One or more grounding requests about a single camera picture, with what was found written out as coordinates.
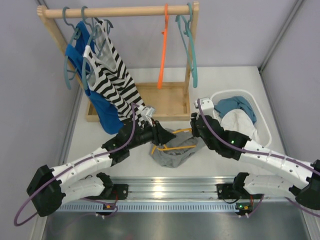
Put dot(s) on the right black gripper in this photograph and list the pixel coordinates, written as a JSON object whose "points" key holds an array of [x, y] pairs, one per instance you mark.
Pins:
{"points": [[194, 116]]}

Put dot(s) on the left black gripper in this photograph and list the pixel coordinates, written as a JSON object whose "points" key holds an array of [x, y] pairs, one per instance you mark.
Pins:
{"points": [[155, 132]]}

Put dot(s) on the yellow plastic hanger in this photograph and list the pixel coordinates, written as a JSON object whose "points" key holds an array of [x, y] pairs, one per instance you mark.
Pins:
{"points": [[165, 148]]}

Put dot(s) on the grey tank top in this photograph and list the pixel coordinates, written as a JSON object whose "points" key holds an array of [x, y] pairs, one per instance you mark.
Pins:
{"points": [[175, 158]]}

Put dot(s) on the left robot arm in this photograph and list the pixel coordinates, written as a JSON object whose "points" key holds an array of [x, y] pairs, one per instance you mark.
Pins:
{"points": [[52, 187]]}

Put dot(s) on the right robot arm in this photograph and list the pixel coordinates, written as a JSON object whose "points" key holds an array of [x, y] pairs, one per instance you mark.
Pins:
{"points": [[290, 178]]}

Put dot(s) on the blue tank top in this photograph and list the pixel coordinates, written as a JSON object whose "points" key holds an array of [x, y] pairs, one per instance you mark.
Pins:
{"points": [[106, 112]]}

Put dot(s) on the orange plastic hanger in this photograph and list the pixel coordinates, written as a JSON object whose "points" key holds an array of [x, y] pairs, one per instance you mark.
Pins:
{"points": [[164, 47]]}

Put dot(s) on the black white striped tank top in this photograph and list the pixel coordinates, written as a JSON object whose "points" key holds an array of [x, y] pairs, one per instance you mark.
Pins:
{"points": [[111, 78]]}

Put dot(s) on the teal plastic hanger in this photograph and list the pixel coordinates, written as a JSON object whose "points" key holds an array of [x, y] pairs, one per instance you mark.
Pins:
{"points": [[184, 27]]}

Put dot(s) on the grey-blue hanger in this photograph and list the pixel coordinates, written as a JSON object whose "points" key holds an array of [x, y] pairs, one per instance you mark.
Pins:
{"points": [[69, 74], [88, 72]]}

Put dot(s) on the grey-blue hanger far left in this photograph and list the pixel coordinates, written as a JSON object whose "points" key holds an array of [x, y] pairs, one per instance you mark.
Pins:
{"points": [[69, 74]]}

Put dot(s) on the teal-blue garment in basket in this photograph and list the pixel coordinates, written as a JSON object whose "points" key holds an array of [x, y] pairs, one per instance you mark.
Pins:
{"points": [[236, 102]]}

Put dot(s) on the wooden clothes rack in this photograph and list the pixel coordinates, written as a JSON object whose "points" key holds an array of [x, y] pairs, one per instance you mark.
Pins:
{"points": [[172, 101]]}

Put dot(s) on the white garment in basket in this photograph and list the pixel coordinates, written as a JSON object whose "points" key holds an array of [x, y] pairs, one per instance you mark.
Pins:
{"points": [[237, 120]]}

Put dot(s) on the white plastic laundry basket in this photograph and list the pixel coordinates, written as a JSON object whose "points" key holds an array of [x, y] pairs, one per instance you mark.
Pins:
{"points": [[263, 131]]}

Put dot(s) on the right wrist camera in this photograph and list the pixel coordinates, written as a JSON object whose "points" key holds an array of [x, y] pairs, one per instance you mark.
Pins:
{"points": [[207, 106]]}

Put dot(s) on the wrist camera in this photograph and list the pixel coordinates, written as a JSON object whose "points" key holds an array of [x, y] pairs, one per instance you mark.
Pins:
{"points": [[207, 106], [147, 113]]}

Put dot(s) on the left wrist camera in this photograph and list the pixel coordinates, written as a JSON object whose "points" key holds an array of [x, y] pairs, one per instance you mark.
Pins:
{"points": [[147, 113]]}

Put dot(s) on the aluminium mounting rail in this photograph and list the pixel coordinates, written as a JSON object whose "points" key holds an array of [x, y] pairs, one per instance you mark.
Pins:
{"points": [[172, 189]]}

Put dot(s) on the slotted grey cable duct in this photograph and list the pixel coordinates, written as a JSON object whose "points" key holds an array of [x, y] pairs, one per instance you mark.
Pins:
{"points": [[155, 207]]}

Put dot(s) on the aluminium corner post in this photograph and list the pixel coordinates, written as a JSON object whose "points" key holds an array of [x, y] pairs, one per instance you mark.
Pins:
{"points": [[298, 4]]}

